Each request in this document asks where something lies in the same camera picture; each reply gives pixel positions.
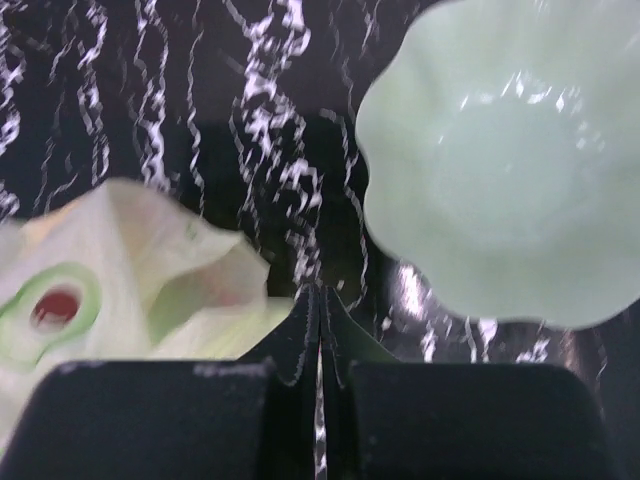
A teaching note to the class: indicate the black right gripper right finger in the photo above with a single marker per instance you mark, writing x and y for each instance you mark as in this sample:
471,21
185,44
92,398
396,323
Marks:
387,419

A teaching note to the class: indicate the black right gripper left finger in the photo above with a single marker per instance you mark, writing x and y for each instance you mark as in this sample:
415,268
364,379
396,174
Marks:
252,418

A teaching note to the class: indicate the light green plastic bag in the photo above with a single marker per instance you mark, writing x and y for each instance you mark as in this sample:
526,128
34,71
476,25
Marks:
124,273

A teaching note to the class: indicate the light green wavy bowl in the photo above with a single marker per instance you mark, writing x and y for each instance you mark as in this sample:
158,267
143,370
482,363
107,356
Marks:
502,143

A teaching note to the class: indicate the black marble pattern mat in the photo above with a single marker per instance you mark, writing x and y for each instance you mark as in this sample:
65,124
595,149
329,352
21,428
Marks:
244,111

